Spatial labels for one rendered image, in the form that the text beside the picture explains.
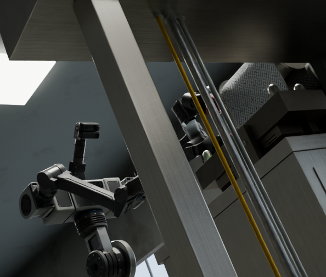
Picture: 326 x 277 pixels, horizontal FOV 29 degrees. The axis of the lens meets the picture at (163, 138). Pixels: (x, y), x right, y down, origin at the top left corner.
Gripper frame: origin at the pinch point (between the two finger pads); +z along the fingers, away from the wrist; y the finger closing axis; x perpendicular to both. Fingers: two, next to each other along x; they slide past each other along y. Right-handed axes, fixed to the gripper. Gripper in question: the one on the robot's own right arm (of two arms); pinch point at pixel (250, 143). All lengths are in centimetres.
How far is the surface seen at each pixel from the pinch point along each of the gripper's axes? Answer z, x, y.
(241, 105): -2.4, 11.6, 0.2
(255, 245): 26.3, -23.9, 26.0
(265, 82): 8.5, 17.5, 0.2
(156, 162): 60, 1, 77
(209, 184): 3.0, -10.3, 19.6
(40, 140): -444, 7, -135
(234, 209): 19.7, -15.4, 26.0
